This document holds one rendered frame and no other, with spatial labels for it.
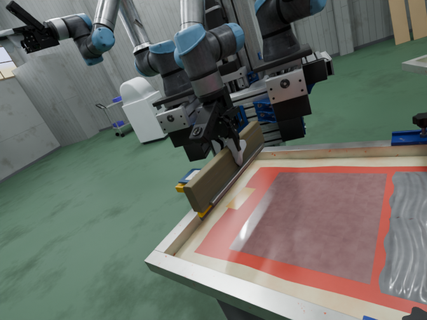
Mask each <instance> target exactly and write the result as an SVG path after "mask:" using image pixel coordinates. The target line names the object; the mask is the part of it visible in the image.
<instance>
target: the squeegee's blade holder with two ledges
mask: <svg viewBox="0 0 427 320"><path fill-rule="evenodd" d="M264 146H265V145H264V142H263V143H260V144H259V145H258V146H257V147H256V148H255V150H254V151H253V152H252V153H251V155H249V156H248V157H247V159H246V160H245V161H244V162H243V163H242V165H241V166H240V167H239V168H238V169H237V170H236V171H235V172H234V174H233V175H232V176H231V177H230V178H229V180H228V181H227V182H226V183H225V184H224V185H223V186H222V187H221V188H220V190H219V191H218V192H217V193H216V195H214V197H213V198H212V199H211V200H210V201H209V203H210V205H211V206H214V205H215V204H216V203H217V202H218V200H219V199H220V198H221V197H222V196H223V195H224V193H225V192H226V191H227V190H228V188H230V186H231V185H232V184H233V183H234V181H235V180H236V179H237V178H238V177H239V176H240V175H241V173H242V172H243V171H244V169H245V168H246V167H247V166H248V165H249V164H250V162H251V161H252V160H253V159H254V157H255V156H256V155H257V154H258V153H259V152H260V151H261V149H262V148H263V147H264Z"/></svg>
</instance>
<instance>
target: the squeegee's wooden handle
mask: <svg viewBox="0 0 427 320"><path fill-rule="evenodd" d="M239 136H240V140H244V141H246V144H247V146H246V147H245V150H244V152H243V162H244V161H245V160H246V159H247V157H248V156H249V155H251V153H252V152H253V151H254V150H255V148H256V147H257V146H258V145H259V144H260V143H263V142H265V139H264V136H263V134H262V130H261V126H260V124H259V122H258V121H251V122H250V123H249V124H248V125H247V126H246V127H245V128H244V129H243V130H242V131H241V132H240V133H239ZM238 168H239V166H238V165H237V164H236V163H235V160H234V157H233V156H232V152H231V150H230V149H229V148H228V147H227V146H225V147H224V148H223V149H222V150H221V151H220V152H219V153H218V154H217V155H216V156H215V157H214V158H213V159H212V160H211V161H210V162H209V163H208V164H207V165H205V166H204V167H203V168H202V169H201V170H200V171H199V172H198V173H197V174H196V175H195V176H194V177H193V178H192V179H191V180H190V181H188V183H186V184H185V186H183V191H184V193H185V195H186V197H187V199H188V201H189V203H190V205H191V207H192V209H193V211H195V212H200V213H204V212H205V211H206V209H207V208H208V207H209V206H210V203H209V201H210V200H211V199H212V198H213V197H214V195H216V193H217V192H218V191H219V190H220V188H221V187H222V186H223V185H224V184H225V183H226V182H227V181H228V180H229V178H230V177H231V176H232V175H233V174H234V172H235V171H236V170H237V169H238Z"/></svg>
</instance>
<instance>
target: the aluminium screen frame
mask: <svg viewBox="0 0 427 320"><path fill-rule="evenodd" d="M407 156H427V144H414V145H391V140H376V141H364V142H343V143H321V144H310V145H288V146H277V147H265V148H263V149H262V150H261V152H260V153H259V154H258V156H257V157H256V158H255V159H254V160H265V159H321V158H351V157H407ZM201 223H202V220H201V219H200V218H199V216H198V213H197V212H195V211H193V209H191V210H190V211H189V213H188V214H187V215H186V216H185V217H184V218H183V219H182V220H181V221H180V222H179V223H178V224H177V225H176V226H175V228H174V229H173V230H172V231H171V232H170V233H169V235H167V236H166V238H164V240H162V242H161V243H160V244H159V245H158V246H157V247H156V248H155V250H154V251H153V252H152V253H151V254H150V255H149V256H148V257H147V258H146V259H145V260H144V261H145V263H146V265H147V266H148V268H149V269H150V271H152V272H155V273H157V274H159V275H161V276H164V277H167V278H169V279H171V280H173V281H176V282H178V283H180V284H183V285H185V286H188V287H190V288H192V289H194V290H197V291H199V292H202V293H204V294H206V295H208V296H211V297H213V298H216V299H218V300H220V301H222V302H225V303H228V304H229V305H232V306H234V307H237V308H239V309H241V310H244V311H246V312H249V313H251V314H253V315H255V316H258V317H260V318H263V319H265V320H362V319H359V318H357V317H353V316H350V315H347V314H344V313H342V312H338V311H336V310H332V309H329V308H326V307H323V306H321V305H317V304H315V303H311V302H308V301H305V300H302V299H300V298H296V297H293V296H290V295H287V294H284V293H281V292H279V291H275V290H272V289H269V288H266V287H263V286H260V285H258V284H254V283H251V282H248V281H246V280H243V279H240V278H237V277H234V276H230V275H228V274H225V273H222V272H219V271H216V270H213V269H209V268H207V267H204V266H201V265H198V264H195V263H192V262H188V261H186V260H183V259H180V258H177V257H174V256H175V254H176V253H177V252H178V251H179V250H180V249H181V247H182V246H183V245H184V243H185V242H186V241H187V240H188V239H189V238H190V236H191V235H192V234H193V232H194V231H195V230H196V229H197V228H198V227H199V226H200V224H201Z"/></svg>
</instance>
